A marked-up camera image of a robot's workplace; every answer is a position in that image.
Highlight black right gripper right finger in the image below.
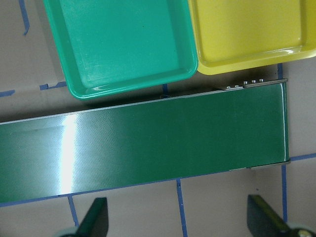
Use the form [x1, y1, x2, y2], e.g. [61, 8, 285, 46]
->
[247, 195, 291, 237]

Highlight green plastic tray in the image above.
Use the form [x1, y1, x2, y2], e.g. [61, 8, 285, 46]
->
[43, 0, 198, 100]

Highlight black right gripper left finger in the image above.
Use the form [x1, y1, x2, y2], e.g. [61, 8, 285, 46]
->
[76, 197, 109, 237]

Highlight yellow plastic tray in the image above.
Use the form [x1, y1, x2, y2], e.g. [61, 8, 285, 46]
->
[189, 0, 316, 75]

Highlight green conveyor belt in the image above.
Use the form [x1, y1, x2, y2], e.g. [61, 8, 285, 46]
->
[0, 80, 289, 203]

